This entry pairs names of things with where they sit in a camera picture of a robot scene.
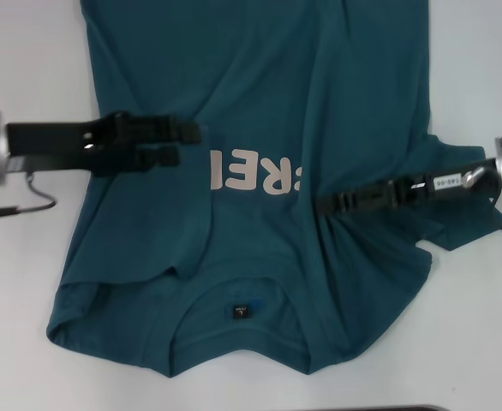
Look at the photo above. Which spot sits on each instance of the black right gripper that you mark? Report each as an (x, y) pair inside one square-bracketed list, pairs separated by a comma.
[(444, 182)]

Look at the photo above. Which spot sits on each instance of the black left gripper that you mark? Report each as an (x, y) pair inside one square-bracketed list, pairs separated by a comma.
[(49, 139)]

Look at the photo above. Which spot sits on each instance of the teal t-shirt with FREE print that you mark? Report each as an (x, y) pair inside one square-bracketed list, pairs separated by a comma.
[(255, 85)]

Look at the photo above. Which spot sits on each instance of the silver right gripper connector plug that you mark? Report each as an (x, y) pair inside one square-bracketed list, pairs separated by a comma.
[(471, 179)]

